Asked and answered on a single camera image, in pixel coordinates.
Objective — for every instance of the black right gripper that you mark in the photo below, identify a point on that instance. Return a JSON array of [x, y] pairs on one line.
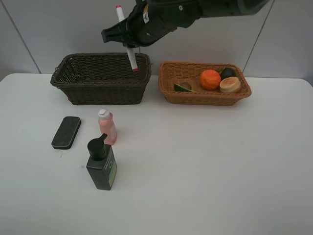
[[150, 20]]

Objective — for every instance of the white marker pink caps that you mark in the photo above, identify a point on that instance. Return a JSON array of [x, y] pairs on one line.
[[130, 52]]

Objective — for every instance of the halved avocado with pit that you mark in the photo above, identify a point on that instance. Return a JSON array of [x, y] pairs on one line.
[[183, 87]]

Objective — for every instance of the orange mandarin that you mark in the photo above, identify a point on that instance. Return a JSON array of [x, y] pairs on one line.
[[209, 79]]

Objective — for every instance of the dark purple mangosteen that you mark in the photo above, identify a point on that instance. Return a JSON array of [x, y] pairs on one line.
[[227, 72]]

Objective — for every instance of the round bread bun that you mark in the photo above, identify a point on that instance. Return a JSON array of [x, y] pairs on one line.
[[230, 85]]

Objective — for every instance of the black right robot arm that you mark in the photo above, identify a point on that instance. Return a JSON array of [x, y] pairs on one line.
[[225, 8]]

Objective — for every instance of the light orange wicker basket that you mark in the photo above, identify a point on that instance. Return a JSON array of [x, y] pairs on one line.
[[171, 73]]

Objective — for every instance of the dark brown wicker basket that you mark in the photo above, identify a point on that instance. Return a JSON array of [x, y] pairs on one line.
[[102, 78]]

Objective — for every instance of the pink bottle white cap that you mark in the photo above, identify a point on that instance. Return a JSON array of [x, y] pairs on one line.
[[107, 126]]

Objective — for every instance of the black whiteboard eraser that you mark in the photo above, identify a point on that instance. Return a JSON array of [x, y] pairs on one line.
[[66, 133]]

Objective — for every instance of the dark green pump bottle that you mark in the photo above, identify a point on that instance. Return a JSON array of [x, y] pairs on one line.
[[101, 164]]

